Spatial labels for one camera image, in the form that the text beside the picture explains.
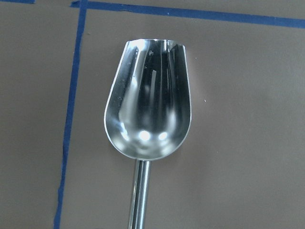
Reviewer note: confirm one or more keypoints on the metal ice scoop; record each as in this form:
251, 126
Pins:
148, 112

